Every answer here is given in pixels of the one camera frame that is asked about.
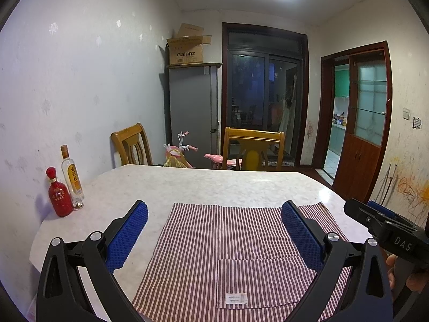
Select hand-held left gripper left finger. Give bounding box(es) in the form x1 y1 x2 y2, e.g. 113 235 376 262
36 199 149 322

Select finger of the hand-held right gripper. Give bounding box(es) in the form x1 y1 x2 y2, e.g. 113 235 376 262
343 198 389 239
367 200 416 230

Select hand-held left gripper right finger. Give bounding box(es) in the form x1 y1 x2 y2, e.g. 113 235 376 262
281 200 393 322

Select person's right hand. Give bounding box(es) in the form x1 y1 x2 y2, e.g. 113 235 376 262
385 254 429 292

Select thin metal rods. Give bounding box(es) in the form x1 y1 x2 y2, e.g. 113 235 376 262
377 164 399 205

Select red striped cloth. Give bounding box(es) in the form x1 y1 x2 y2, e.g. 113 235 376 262
132 202 356 322

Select patterned door mat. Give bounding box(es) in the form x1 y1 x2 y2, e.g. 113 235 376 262
261 157 295 168

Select wooden glass-panel partition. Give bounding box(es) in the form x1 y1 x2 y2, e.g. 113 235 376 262
332 47 393 203

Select red liquor bottle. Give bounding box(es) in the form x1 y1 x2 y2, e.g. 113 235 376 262
46 167 74 217

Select clear liquor bottle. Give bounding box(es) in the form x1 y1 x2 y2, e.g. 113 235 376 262
60 144 85 200

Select yellow plastic bag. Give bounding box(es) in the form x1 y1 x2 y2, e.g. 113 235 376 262
163 154 188 168

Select wooden chair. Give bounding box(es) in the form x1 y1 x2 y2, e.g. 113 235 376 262
111 123 154 169
222 127 286 171

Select yellow plastic object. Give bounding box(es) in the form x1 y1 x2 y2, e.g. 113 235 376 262
243 149 260 171

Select pink tricycle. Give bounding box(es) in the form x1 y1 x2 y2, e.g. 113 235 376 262
164 131 243 171

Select green kitchen cabinet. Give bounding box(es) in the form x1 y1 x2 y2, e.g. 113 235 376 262
334 68 350 98

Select grey refrigerator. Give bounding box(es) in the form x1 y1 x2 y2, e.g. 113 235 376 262
167 62 223 170

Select dark glass sliding door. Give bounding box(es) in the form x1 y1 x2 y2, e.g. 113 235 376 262
222 22 309 168

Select large cardboard box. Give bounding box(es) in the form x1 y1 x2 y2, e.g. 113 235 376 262
167 34 212 66

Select flat cardboard box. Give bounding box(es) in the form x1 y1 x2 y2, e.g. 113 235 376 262
176 23 205 38

